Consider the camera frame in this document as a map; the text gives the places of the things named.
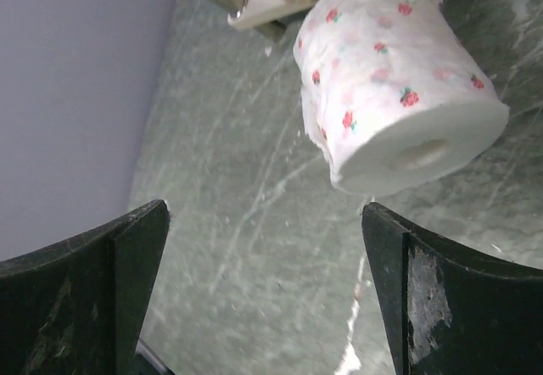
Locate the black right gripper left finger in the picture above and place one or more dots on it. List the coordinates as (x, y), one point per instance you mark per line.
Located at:
(78, 306)

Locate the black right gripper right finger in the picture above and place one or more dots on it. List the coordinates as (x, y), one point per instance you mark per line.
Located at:
(450, 309)

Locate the white roll with red dots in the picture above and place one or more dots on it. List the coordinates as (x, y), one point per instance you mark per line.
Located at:
(390, 96)

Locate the white two-tier shelf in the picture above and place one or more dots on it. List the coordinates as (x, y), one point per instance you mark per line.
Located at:
(265, 16)

